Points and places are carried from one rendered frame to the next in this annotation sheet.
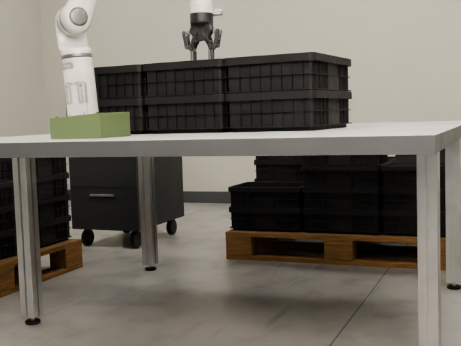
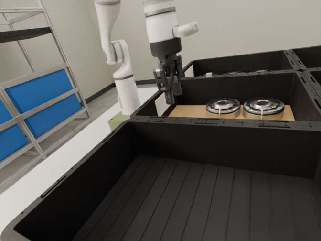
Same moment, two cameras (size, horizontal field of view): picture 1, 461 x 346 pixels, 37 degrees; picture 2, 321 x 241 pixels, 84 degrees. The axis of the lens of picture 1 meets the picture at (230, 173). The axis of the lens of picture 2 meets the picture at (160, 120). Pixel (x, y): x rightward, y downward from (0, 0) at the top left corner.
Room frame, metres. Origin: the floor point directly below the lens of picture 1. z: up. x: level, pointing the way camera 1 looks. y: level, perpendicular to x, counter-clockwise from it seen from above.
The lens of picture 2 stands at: (2.30, -0.39, 1.12)
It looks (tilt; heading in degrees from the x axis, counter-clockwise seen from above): 27 degrees down; 94
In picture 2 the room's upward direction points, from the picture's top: 13 degrees counter-clockwise
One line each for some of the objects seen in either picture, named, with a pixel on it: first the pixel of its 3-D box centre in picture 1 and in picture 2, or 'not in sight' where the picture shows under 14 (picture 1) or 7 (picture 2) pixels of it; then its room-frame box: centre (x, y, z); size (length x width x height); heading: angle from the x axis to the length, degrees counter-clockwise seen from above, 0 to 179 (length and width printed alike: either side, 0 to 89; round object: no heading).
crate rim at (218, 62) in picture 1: (208, 67); (218, 96); (2.43, 0.06, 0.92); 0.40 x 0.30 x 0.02; 154
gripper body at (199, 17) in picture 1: (202, 26); (167, 56); (2.31, 0.08, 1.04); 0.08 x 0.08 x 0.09
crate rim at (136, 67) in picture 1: (136, 72); (230, 66); (2.56, 0.33, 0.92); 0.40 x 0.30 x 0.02; 154
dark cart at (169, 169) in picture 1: (127, 167); not in sight; (4.28, 0.63, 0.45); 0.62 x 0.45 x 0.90; 158
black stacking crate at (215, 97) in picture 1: (210, 113); not in sight; (2.43, 0.06, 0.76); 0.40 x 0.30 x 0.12; 154
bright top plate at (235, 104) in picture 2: not in sight; (222, 104); (2.46, 0.13, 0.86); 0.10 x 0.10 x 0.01
